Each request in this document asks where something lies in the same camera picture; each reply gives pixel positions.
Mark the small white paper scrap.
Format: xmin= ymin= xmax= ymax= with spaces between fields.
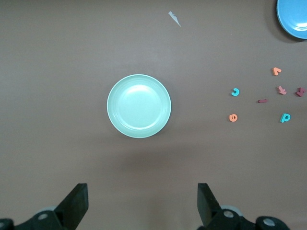
xmin=168 ymin=11 xmax=182 ymax=27

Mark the light green round plate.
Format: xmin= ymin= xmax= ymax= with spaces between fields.
xmin=106 ymin=74 xmax=172 ymax=139

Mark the blue round plate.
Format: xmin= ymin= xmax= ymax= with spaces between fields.
xmin=276 ymin=0 xmax=307 ymax=40

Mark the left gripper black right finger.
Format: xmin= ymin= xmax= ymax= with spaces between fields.
xmin=196 ymin=183 xmax=288 ymax=230

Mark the teal foam letter p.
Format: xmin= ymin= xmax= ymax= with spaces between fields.
xmin=279 ymin=112 xmax=292 ymax=124

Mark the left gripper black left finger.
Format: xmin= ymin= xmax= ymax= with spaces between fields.
xmin=0 ymin=183 xmax=89 ymax=230

